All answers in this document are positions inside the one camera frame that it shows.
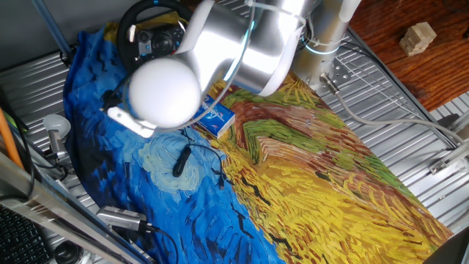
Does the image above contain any black racing steering wheel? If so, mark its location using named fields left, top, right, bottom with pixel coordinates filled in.
left=117, top=0, right=193, bottom=74

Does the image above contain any blue tissue pack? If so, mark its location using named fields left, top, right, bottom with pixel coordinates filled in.
left=192, top=94, right=236, bottom=139

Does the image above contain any Van Gogh painting tablecloth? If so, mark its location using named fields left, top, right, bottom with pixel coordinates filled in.
left=62, top=10, right=454, bottom=264

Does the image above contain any black pole clamp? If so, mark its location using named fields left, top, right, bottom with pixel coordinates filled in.
left=60, top=45, right=78, bottom=67

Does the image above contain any aluminium pole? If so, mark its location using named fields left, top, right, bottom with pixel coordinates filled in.
left=31, top=0, right=74, bottom=62

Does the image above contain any brown wooden table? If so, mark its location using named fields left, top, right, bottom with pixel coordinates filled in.
left=347, top=0, right=469, bottom=113

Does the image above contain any orange rod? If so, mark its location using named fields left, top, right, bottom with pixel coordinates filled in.
left=0, top=108, right=25, bottom=170

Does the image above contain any black keyboard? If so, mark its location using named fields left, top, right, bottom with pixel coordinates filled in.
left=0, top=205, right=52, bottom=264

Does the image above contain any black USB cable bundle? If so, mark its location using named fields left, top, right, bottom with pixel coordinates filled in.
left=172, top=126, right=228, bottom=190

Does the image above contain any silver wrist camera bar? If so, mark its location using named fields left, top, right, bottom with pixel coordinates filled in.
left=107, top=106, right=155, bottom=139

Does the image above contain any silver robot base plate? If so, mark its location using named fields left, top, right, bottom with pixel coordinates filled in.
left=284, top=43, right=352, bottom=96

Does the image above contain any black depth camera cable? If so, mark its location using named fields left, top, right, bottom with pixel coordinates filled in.
left=144, top=221, right=180, bottom=264

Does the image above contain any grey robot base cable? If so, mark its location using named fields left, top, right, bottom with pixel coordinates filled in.
left=319, top=72, right=469, bottom=146

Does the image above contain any silver ribbed depth camera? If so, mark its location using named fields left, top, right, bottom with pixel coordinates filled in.
left=95, top=205, right=148, bottom=232

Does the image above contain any aluminium frame bar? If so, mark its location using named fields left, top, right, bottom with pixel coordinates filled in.
left=0, top=152, right=151, bottom=264

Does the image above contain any aluminium corner bracket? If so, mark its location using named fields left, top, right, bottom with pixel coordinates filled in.
left=428, top=141, right=469, bottom=175

